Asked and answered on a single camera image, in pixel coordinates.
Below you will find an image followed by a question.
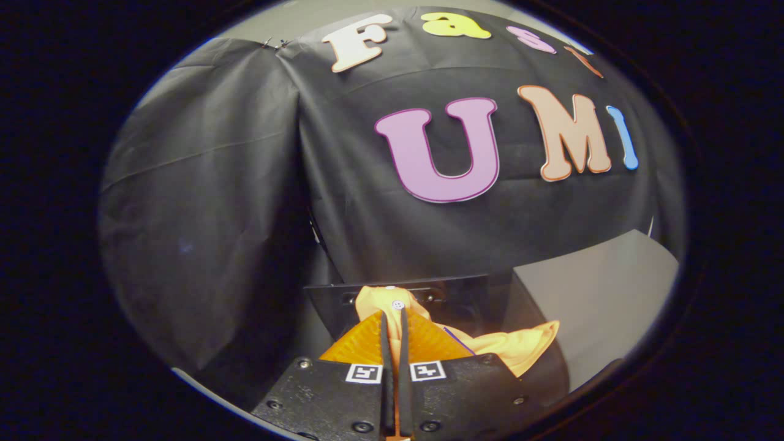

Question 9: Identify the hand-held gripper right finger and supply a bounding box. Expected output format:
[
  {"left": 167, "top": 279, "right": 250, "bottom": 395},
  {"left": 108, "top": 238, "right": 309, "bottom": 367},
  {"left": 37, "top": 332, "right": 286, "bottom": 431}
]
[{"left": 398, "top": 308, "right": 538, "bottom": 440}]

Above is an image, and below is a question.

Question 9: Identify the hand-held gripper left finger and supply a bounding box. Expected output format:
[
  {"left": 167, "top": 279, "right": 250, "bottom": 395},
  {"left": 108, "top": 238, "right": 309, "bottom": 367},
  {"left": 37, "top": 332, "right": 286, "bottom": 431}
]
[{"left": 251, "top": 311, "right": 396, "bottom": 441}]

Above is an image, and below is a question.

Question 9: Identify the white cabinet with grey top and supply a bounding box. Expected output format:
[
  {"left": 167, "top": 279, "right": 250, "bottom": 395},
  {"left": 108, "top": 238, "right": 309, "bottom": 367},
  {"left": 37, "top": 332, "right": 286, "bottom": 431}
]
[{"left": 490, "top": 230, "right": 682, "bottom": 408}]

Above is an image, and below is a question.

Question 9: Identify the orange shirt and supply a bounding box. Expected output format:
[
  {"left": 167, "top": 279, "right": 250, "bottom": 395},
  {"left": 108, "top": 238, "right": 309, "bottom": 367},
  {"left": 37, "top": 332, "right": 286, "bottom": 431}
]
[{"left": 355, "top": 285, "right": 561, "bottom": 378}]

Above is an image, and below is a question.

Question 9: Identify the black backdrop cloth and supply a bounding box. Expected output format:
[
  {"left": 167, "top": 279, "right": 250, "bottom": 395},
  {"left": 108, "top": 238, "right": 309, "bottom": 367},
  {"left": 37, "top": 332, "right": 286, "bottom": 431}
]
[{"left": 98, "top": 6, "right": 687, "bottom": 399}]

